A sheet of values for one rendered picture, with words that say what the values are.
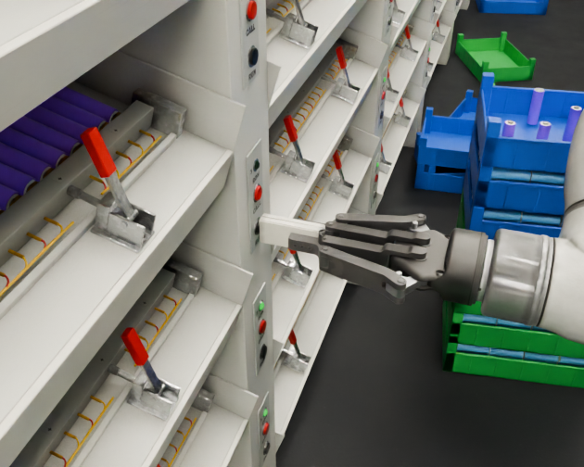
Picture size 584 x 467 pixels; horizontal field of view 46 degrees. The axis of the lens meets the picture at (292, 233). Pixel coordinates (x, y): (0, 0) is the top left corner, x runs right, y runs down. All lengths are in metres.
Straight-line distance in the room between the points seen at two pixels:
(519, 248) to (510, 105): 0.68
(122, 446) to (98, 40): 0.36
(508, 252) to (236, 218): 0.27
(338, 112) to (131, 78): 0.55
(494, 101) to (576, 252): 0.68
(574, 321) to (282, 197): 0.42
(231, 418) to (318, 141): 0.43
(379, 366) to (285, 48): 0.78
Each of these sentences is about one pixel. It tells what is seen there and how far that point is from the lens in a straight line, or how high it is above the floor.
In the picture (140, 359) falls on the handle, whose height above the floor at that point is 0.61.
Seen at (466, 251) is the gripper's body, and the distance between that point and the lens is 0.69.
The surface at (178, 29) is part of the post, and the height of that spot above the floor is 0.84.
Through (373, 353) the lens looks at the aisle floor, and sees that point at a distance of 1.47.
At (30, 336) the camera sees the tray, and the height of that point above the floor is 0.74.
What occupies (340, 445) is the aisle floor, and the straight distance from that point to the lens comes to 1.32.
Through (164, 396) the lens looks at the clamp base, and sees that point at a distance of 0.67.
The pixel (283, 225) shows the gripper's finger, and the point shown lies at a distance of 0.73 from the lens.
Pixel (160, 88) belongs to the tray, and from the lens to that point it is 0.66.
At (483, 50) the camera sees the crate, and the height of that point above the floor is 0.01.
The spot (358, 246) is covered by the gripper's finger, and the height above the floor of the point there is 0.62.
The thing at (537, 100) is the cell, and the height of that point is 0.53.
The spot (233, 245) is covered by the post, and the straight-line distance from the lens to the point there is 0.72.
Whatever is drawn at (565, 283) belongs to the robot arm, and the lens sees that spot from 0.68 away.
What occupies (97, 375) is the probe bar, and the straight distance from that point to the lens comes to 0.65.
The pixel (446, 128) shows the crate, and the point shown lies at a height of 0.10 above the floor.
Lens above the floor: 1.05
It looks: 36 degrees down
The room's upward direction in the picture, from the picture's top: straight up
